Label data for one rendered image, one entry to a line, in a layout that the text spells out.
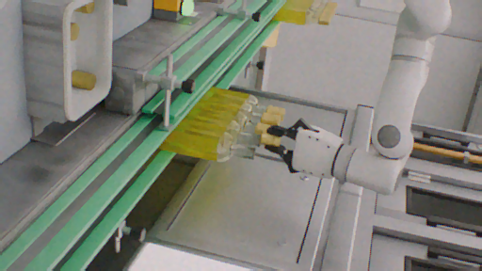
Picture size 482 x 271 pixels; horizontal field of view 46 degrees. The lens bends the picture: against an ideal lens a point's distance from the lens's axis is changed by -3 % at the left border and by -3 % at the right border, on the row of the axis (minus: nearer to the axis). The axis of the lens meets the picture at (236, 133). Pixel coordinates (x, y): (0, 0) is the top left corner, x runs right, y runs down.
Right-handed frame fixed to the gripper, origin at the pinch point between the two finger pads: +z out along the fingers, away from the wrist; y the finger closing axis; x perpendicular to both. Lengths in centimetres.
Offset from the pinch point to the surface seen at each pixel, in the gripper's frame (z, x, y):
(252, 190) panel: 3.3, 1.4, -14.2
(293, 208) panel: -7.7, 2.3, -14.2
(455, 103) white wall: 18, -603, -189
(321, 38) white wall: 189, -559, -139
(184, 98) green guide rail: 22.1, 4.7, 4.9
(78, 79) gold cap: 32.4, 28.3, 13.4
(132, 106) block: 25.4, 19.5, 6.6
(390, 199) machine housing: -24.4, -23.1, -18.2
